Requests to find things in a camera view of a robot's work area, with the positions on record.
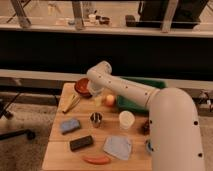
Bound black office chair base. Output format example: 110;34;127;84
0;93;37;142

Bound small blue bowl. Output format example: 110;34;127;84
145;140;152;154

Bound red bowl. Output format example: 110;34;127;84
74;78;91;98

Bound orange round fruit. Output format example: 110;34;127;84
105;94;116;107

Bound orange sausage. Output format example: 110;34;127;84
82;156;111;165

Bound white cup on shelf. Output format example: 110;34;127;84
89;14;96;23

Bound black rectangular block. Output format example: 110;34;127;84
70;135;93;151

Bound dark bowl on shelf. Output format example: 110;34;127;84
99;17;110;25

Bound green plastic tray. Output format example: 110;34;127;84
115;76;168;115

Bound white plastic cup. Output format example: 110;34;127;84
119;111;135;130

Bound blue sponge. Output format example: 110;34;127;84
60;118;80;134

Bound light blue cloth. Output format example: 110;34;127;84
103;135;132;160

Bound bunch of dark grapes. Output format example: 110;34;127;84
142;119;150;135

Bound black box on shelf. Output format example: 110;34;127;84
125;15;136;27

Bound metal cup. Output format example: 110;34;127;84
90;112;102;128

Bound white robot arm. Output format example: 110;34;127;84
87;61;206;171

